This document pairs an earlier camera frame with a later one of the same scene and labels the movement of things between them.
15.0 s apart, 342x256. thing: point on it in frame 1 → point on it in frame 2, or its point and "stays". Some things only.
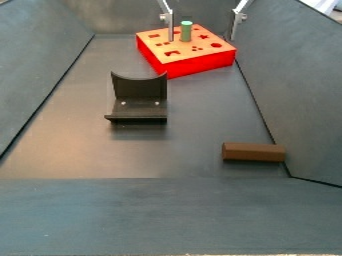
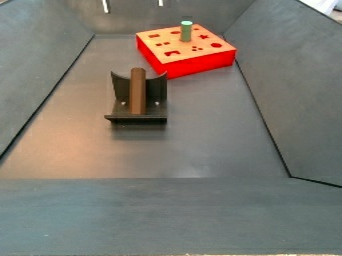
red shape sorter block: x=184 y=57 stays
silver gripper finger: x=169 y=17 → x=105 y=6
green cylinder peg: x=186 y=30 stays
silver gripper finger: x=240 y=15 → x=161 y=3
